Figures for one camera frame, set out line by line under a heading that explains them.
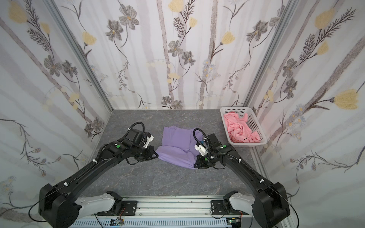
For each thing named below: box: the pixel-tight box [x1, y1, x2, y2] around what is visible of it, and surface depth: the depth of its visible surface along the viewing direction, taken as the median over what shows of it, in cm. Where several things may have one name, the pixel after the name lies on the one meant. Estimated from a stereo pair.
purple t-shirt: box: [155, 125, 199, 170], surface depth 100 cm
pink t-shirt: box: [223, 112, 261, 143], surface depth 100 cm
